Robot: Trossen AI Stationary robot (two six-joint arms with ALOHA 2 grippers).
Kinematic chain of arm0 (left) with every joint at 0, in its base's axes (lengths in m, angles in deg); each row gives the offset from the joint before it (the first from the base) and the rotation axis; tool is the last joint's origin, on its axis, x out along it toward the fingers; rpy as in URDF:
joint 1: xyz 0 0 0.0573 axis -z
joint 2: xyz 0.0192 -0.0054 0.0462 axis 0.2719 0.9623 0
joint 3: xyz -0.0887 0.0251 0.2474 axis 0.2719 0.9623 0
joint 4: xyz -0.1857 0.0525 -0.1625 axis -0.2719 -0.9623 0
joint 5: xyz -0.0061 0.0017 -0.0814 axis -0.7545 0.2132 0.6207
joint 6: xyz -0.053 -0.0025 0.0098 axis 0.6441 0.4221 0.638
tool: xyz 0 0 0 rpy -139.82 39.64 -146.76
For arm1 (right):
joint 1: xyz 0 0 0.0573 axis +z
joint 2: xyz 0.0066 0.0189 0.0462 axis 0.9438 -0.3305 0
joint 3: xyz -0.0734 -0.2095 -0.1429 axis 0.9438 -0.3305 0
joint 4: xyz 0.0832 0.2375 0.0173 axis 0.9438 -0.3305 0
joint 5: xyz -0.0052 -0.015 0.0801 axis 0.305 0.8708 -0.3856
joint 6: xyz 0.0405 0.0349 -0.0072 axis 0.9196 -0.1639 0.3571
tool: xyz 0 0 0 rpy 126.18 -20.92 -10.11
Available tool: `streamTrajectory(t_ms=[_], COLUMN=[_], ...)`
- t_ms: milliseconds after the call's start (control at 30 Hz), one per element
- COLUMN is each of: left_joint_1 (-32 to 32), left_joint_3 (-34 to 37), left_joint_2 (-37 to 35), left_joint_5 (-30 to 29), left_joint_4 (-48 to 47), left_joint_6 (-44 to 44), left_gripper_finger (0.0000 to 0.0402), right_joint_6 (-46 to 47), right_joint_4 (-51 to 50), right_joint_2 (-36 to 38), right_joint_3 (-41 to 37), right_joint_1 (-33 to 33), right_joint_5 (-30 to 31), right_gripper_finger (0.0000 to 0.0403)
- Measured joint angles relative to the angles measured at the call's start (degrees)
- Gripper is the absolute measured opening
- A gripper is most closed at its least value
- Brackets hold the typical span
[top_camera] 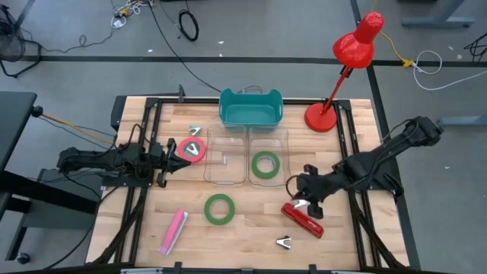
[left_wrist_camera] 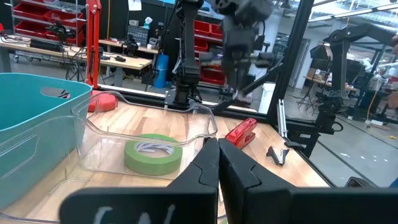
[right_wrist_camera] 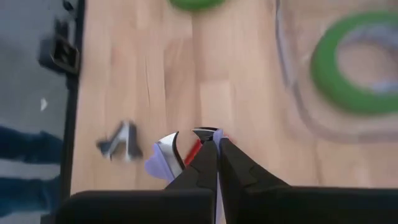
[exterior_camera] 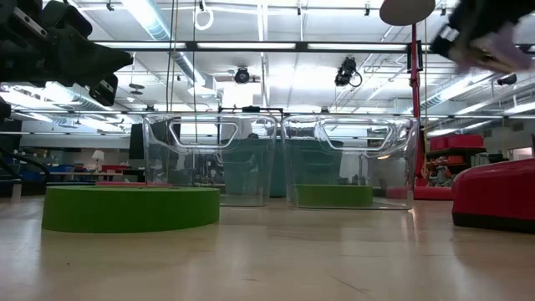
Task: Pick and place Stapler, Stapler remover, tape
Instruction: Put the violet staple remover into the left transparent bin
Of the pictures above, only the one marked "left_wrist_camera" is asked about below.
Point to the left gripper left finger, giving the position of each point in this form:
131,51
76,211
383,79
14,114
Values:
186,202

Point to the white waste bin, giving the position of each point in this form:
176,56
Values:
267,99

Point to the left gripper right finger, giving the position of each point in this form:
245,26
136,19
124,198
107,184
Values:
264,202

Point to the clear plastic bin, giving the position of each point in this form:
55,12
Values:
46,186
102,149

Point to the black aluminium table frame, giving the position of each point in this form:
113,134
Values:
289,62

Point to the red stapler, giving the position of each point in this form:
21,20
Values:
241,133

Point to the silver aluminium bar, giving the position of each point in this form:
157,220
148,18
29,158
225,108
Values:
281,118

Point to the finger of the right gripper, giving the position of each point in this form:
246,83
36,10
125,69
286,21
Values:
241,77
233,77

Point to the shelf with red bins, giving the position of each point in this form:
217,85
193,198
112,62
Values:
31,11

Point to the wooden workbench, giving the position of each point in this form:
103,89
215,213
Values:
130,63

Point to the rack of red storage bins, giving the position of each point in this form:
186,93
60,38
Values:
205,28

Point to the green tape roll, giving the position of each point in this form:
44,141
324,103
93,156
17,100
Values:
149,165

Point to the teal plastic bin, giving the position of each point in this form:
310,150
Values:
31,109

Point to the red desk lamp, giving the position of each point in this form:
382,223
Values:
93,46

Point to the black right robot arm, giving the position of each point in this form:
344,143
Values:
188,46

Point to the blue cylinder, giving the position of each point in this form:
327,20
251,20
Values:
161,71

